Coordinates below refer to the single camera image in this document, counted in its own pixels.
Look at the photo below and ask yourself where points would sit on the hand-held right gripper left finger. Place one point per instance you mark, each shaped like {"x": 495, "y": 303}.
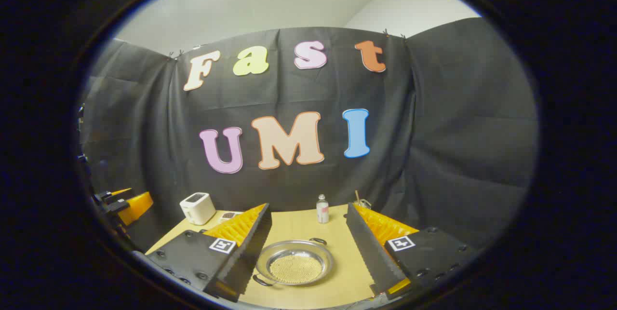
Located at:
{"x": 250, "y": 252}

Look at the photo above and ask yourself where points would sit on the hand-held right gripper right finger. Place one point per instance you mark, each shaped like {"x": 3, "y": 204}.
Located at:
{"x": 366, "y": 252}

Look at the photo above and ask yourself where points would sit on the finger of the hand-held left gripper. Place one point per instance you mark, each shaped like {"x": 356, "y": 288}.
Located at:
{"x": 111, "y": 196}
{"x": 136, "y": 205}

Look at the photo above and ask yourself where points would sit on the white divided snack plate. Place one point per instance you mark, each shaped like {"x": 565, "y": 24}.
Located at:
{"x": 227, "y": 215}

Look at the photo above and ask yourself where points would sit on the layer of yellow beans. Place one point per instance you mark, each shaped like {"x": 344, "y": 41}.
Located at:
{"x": 296, "y": 269}

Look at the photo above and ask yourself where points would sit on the small glass jar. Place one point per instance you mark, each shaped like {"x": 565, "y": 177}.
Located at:
{"x": 365, "y": 203}

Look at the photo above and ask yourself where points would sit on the small clear bottle red label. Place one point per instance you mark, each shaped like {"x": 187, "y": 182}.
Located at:
{"x": 322, "y": 211}

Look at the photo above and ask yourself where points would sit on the white toaster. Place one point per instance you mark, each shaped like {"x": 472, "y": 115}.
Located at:
{"x": 197, "y": 208}

